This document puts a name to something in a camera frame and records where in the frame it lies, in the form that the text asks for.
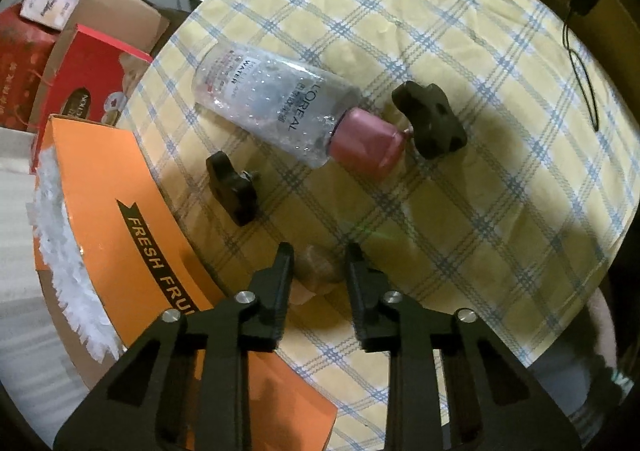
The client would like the orange cardboard box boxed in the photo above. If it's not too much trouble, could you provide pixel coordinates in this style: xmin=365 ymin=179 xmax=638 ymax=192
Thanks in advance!
xmin=32 ymin=113 xmax=338 ymax=451

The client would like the yellow plaid tablecloth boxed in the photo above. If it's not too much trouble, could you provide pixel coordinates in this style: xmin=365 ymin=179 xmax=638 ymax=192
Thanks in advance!
xmin=120 ymin=0 xmax=631 ymax=451

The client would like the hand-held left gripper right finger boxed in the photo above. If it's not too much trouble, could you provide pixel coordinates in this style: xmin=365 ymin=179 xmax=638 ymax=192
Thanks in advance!
xmin=345 ymin=242 xmax=583 ymax=451

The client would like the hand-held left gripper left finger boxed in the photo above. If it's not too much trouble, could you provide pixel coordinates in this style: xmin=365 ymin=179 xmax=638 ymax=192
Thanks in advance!
xmin=52 ymin=242 xmax=296 ymax=451

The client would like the pink tissue pack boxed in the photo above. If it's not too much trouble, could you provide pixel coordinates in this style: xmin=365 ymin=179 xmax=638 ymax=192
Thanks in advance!
xmin=20 ymin=0 xmax=83 ymax=29

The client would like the dark red patterned box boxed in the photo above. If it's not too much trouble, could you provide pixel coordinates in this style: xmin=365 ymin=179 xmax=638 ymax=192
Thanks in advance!
xmin=0 ymin=6 xmax=61 ymax=132

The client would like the black cord with clip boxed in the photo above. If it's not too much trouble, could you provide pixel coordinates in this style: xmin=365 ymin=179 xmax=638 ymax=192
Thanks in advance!
xmin=562 ymin=0 xmax=616 ymax=132

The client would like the large brown cardboard box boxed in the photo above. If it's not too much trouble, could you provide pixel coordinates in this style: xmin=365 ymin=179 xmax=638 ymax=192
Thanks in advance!
xmin=47 ymin=0 xmax=171 ymax=62

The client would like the small black star knob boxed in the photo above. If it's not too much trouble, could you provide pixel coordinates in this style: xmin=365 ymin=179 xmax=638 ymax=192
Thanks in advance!
xmin=206 ymin=151 xmax=260 ymax=228

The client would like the red chocolate gift box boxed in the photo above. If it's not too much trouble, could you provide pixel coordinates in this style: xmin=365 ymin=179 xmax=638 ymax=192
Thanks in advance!
xmin=27 ymin=23 xmax=153 ymax=132

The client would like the small tan roll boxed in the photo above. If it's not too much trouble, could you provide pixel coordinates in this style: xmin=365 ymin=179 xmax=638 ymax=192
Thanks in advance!
xmin=292 ymin=245 xmax=351 ymax=304

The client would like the white fluffy duster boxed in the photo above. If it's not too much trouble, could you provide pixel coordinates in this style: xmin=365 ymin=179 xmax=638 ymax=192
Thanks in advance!
xmin=30 ymin=146 xmax=126 ymax=362

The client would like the large black star knob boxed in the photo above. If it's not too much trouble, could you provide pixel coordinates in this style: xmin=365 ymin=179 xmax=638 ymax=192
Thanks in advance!
xmin=391 ymin=81 xmax=468 ymax=160

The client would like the clear bottle with pink cap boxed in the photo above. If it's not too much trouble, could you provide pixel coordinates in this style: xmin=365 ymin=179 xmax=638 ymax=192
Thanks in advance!
xmin=192 ymin=45 xmax=413 ymax=179

